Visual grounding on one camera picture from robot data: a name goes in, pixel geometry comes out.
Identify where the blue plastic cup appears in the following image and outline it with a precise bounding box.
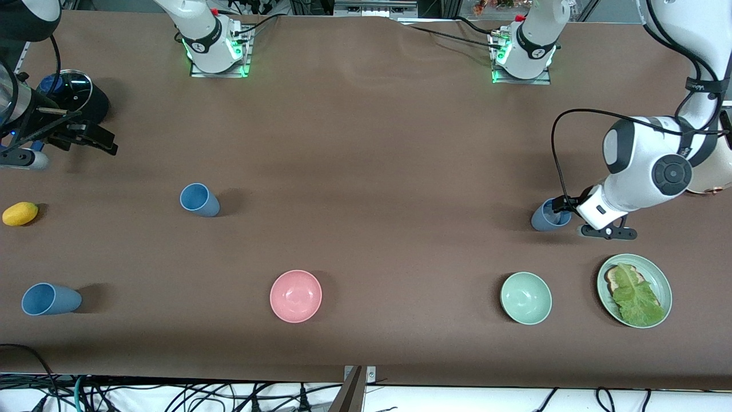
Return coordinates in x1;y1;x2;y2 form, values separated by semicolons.
21;283;82;316
531;197;572;232
180;183;221;217

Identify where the glass pot lid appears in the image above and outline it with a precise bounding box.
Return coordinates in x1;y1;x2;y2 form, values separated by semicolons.
35;69;93;118

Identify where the toast bread slice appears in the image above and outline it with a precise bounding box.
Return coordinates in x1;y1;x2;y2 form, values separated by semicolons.
604;264;665;312

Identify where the mint green plate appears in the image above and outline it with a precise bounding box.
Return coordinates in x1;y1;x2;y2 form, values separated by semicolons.
596;253;673;329

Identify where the yellow toy lemon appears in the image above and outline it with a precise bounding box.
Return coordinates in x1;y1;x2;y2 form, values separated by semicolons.
2;201;39;227

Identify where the green lettuce leaf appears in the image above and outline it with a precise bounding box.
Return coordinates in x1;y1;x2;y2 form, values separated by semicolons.
612;263;667;327

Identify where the mint green bowl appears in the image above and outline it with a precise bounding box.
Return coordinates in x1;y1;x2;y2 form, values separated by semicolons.
500;271;553;326

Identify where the cream white appliance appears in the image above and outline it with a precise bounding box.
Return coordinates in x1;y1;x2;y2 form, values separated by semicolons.
685;109;732;196

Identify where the brown table cover sheet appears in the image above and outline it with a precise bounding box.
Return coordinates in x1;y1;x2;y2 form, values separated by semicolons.
0;9;732;390

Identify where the power strip with plugs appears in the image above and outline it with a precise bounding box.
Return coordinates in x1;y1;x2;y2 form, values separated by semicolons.
226;0;287;15

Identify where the pink bowl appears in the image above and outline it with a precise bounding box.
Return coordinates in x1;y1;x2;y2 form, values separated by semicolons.
269;270;323;324

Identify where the dark slanted pole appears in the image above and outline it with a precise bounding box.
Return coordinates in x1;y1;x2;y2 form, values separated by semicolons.
329;366;367;412

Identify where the black pot blue handle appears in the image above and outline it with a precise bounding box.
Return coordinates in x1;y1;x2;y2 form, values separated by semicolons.
31;72;110;150

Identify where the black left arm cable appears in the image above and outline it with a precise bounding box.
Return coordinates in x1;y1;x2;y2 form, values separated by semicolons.
551;0;732;201

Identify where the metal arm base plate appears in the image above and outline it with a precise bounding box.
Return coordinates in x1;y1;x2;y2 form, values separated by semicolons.
491;31;552;86
190;26;252;78

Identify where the black base cable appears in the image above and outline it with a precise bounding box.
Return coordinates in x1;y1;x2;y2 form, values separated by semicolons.
232;13;282;43
455;16;498;36
400;22;504;52

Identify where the silver metal table bracket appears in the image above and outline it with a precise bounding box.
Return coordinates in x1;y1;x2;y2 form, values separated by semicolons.
343;365;376;384

